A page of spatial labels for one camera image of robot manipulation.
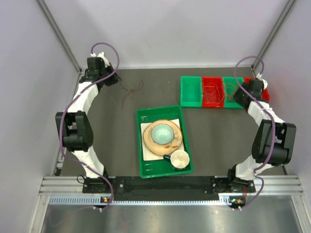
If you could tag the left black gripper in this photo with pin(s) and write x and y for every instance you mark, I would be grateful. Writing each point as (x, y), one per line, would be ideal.
(115, 78)

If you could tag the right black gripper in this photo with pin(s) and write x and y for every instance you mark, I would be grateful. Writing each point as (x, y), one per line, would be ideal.
(236, 95)

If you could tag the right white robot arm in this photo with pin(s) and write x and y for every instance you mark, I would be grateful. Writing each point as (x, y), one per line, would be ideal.
(274, 141)

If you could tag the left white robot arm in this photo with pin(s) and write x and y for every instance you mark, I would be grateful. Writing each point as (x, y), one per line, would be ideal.
(73, 126)

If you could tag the green bin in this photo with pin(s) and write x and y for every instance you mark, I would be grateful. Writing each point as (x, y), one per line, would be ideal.
(230, 87)
(191, 92)

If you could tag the red bin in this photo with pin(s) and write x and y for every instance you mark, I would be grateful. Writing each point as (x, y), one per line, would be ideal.
(265, 94)
(213, 92)

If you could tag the pale blue upturned bowl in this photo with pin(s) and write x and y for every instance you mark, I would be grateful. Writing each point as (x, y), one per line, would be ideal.
(162, 134)

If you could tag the white and green cup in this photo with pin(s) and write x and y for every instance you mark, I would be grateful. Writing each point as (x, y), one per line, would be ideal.
(179, 159)

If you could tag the beige ceramic plate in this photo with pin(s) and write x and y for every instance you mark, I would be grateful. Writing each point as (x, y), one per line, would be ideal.
(161, 137)

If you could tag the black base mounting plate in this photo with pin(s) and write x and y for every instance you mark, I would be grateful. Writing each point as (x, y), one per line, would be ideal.
(211, 184)

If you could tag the large green plastic tray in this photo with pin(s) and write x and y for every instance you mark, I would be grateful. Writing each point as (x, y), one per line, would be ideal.
(161, 168)

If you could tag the right aluminium frame post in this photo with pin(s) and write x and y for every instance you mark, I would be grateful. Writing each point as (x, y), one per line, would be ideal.
(273, 32)

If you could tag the aluminium frame post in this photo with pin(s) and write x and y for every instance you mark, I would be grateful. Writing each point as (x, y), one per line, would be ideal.
(273, 32)
(59, 35)

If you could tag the left aluminium frame post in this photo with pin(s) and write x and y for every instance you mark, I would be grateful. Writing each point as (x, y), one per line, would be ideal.
(59, 35)

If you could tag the grey slotted cable duct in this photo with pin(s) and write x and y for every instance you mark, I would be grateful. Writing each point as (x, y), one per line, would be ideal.
(99, 201)

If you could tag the aluminium front rail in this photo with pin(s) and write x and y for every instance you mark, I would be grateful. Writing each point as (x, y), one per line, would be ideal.
(273, 185)

